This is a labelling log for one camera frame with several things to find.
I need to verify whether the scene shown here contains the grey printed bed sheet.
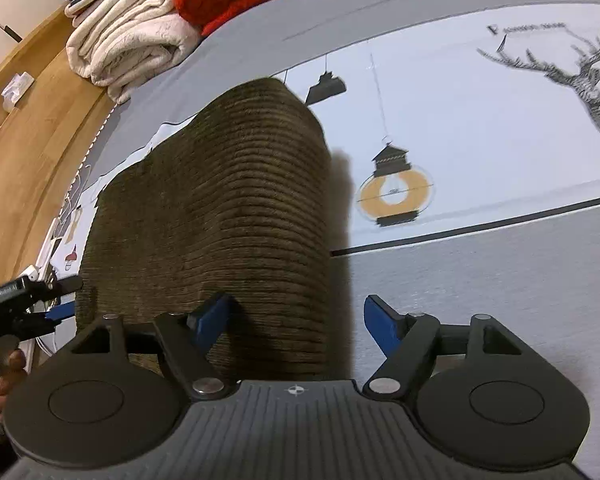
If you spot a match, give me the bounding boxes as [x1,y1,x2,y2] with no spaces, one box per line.
[52,0,600,479]

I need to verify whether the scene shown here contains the wooden bed frame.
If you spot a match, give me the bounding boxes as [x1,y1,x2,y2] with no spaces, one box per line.
[0,10,114,284]

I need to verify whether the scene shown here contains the brown corduroy pants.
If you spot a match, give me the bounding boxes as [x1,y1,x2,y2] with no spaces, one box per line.
[76,78,330,380]

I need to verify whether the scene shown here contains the cream folded blanket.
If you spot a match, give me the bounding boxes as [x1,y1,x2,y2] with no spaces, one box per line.
[66,0,201,104]

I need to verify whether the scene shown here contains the white box on floor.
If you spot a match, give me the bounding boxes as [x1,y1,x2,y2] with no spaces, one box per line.
[1,72,34,113]

